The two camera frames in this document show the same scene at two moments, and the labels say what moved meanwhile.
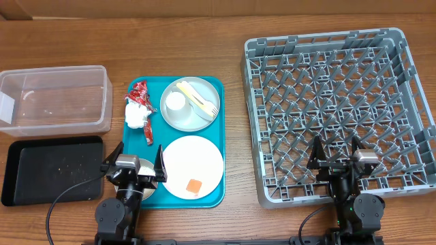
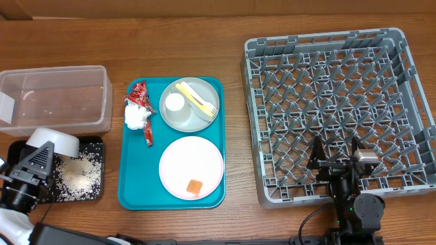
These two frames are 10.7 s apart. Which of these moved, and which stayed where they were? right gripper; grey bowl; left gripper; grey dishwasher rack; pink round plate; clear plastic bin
Moved: left gripper; grey bowl
Stayed: pink round plate; clear plastic bin; right gripper; grey dishwasher rack
